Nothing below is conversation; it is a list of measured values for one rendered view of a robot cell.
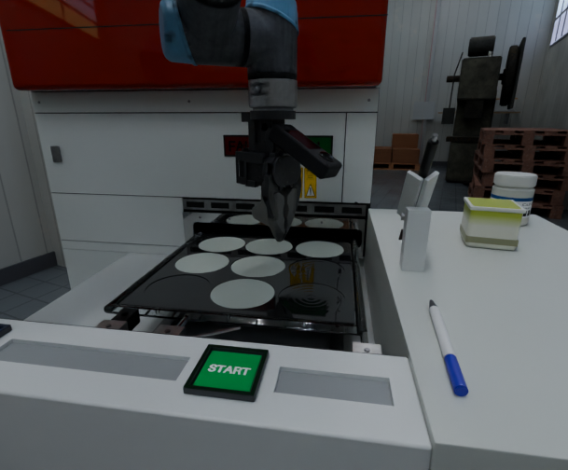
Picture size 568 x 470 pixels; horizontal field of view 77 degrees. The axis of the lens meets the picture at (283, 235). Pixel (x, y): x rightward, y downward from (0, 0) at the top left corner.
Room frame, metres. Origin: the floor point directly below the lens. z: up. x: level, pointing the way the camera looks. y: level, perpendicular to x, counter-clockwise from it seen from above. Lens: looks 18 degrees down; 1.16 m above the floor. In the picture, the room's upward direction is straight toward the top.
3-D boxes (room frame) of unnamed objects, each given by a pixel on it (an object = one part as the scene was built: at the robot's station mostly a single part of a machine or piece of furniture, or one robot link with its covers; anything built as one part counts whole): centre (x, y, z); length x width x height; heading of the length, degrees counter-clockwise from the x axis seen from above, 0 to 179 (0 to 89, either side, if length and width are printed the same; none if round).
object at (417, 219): (0.47, -0.18, 1.03); 0.06 x 0.04 x 0.13; 171
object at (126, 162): (0.86, 0.20, 1.02); 0.81 x 0.03 x 0.40; 81
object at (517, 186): (0.68, -0.44, 1.01); 0.07 x 0.07 x 0.10
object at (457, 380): (0.28, -0.15, 0.97); 0.14 x 0.01 x 0.01; 167
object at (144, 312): (0.43, 0.08, 0.90); 0.38 x 0.01 x 0.01; 81
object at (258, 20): (0.59, 0.02, 1.27); 0.09 x 0.08 x 0.11; 113
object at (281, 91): (0.59, 0.02, 1.19); 0.08 x 0.08 x 0.05
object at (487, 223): (0.56, -0.33, 1.00); 0.07 x 0.07 x 0.07; 72
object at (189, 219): (0.82, 0.03, 0.89); 0.44 x 0.02 x 0.10; 81
